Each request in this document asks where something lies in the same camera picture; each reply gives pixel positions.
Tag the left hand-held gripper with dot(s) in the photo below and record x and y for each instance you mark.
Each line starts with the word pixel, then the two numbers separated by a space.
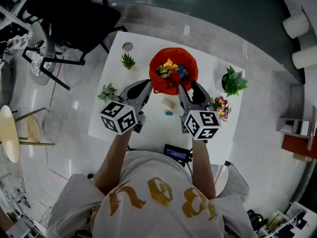
pixel 119 119

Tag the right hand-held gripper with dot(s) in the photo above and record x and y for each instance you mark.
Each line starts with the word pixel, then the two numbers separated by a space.
pixel 203 125

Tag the beige wooden block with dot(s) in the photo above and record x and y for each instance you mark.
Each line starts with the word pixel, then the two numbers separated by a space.
pixel 169 103

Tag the small teal block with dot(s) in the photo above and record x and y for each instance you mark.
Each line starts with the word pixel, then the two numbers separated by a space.
pixel 169 112

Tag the pile of coloured wooden blocks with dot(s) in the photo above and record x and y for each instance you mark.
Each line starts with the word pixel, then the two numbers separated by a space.
pixel 173 69

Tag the person's right forearm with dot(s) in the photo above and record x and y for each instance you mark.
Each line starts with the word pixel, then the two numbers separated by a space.
pixel 201 167

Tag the person's left forearm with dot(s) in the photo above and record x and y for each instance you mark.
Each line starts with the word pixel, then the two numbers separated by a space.
pixel 112 157

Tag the pink flower plant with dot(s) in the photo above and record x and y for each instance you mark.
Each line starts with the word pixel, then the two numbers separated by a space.
pixel 223 108

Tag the grey green succulent plant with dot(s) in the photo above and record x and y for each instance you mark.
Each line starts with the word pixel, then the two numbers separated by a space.
pixel 107 93

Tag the small spiky green plant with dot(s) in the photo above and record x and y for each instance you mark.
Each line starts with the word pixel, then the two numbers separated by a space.
pixel 128 61

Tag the large green succulent plant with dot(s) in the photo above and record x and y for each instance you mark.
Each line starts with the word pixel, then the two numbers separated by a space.
pixel 234 82

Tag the cream bucket with orange liner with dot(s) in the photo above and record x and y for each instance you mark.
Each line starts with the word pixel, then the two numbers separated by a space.
pixel 173 53

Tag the black screen device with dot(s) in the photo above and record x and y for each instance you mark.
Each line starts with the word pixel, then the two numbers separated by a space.
pixel 174 152

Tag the person's white printed T-shirt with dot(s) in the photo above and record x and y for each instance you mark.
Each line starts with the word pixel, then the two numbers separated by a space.
pixel 153 170

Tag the grey padded chair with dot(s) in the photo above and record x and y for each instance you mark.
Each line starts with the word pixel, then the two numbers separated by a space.
pixel 237 182

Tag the black mesh office chair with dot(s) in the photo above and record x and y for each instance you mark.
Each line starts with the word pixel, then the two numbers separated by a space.
pixel 74 16

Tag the grey chair with black legs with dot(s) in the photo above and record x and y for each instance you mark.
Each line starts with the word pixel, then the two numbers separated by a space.
pixel 39 79

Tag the grey open shelf unit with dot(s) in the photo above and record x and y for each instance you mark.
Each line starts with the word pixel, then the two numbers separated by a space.
pixel 294 125

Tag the red brown board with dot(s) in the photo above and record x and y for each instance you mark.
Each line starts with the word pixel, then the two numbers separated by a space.
pixel 297 146

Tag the wooden stool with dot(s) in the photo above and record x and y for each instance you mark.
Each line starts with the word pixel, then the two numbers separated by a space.
pixel 32 130

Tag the white cylindrical pillar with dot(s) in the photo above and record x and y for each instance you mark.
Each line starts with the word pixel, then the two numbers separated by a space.
pixel 305 57
pixel 296 25

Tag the black headset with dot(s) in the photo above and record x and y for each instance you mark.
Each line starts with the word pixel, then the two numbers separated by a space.
pixel 255 218

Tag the round wooden table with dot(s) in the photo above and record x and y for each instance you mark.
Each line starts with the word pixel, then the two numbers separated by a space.
pixel 8 135

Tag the white shelf rack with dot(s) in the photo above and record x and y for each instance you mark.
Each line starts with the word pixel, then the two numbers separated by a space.
pixel 15 33

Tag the tape roll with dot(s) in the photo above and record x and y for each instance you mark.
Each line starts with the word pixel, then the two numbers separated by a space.
pixel 275 220

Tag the white storage bin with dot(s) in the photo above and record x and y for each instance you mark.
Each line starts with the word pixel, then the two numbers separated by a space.
pixel 284 229

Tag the white metal rack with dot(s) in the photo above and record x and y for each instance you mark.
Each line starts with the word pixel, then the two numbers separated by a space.
pixel 15 202

